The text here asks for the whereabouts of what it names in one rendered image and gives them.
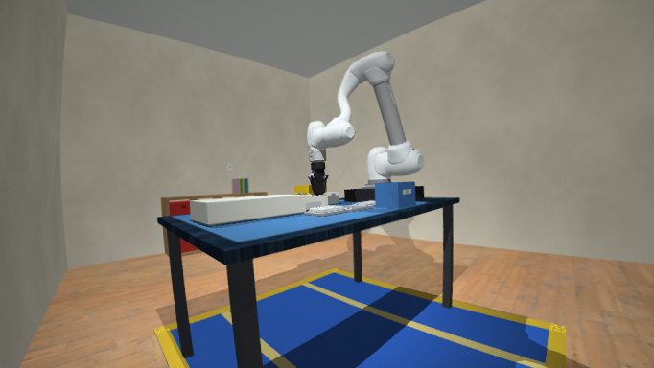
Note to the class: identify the blue bench mat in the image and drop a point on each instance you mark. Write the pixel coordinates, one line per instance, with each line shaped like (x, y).
(255, 229)

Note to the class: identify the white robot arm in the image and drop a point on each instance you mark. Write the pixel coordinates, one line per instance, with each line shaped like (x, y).
(401, 158)

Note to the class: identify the yellow open bin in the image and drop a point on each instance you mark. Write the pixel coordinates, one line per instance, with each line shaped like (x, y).
(305, 189)

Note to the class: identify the blue open-top bin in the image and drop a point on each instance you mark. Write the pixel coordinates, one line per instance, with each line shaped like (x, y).
(394, 194)

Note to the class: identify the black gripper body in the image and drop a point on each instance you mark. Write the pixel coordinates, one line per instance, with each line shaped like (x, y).
(318, 167)

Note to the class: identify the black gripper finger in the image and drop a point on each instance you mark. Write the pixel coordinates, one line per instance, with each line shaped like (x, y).
(323, 182)
(315, 184)

